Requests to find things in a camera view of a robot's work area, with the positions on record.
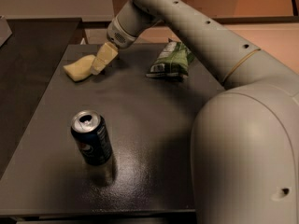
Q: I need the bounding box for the yellow sponge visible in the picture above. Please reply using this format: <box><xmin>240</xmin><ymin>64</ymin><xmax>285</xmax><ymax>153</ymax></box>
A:
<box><xmin>64</xmin><ymin>55</ymin><xmax>95</xmax><ymax>82</ymax></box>

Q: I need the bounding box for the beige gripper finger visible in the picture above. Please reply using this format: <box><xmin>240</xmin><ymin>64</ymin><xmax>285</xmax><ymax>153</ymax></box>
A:
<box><xmin>90</xmin><ymin>42</ymin><xmax>119</xmax><ymax>75</ymax></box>

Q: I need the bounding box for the blue Pepsi can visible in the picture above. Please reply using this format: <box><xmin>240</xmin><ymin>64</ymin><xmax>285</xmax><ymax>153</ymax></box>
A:
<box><xmin>71</xmin><ymin>110</ymin><xmax>112</xmax><ymax>166</ymax></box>

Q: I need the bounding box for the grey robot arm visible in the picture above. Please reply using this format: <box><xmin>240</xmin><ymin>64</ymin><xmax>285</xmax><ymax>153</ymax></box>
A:
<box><xmin>107</xmin><ymin>0</ymin><xmax>299</xmax><ymax>224</ymax></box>

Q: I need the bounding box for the green chip bag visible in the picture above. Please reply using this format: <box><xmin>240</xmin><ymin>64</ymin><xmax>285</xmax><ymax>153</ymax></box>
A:
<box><xmin>146</xmin><ymin>39</ymin><xmax>195</xmax><ymax>79</ymax></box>

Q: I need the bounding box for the grey object at left edge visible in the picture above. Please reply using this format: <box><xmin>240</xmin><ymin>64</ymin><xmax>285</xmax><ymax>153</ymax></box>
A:
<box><xmin>0</xmin><ymin>16</ymin><xmax>12</xmax><ymax>47</ymax></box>

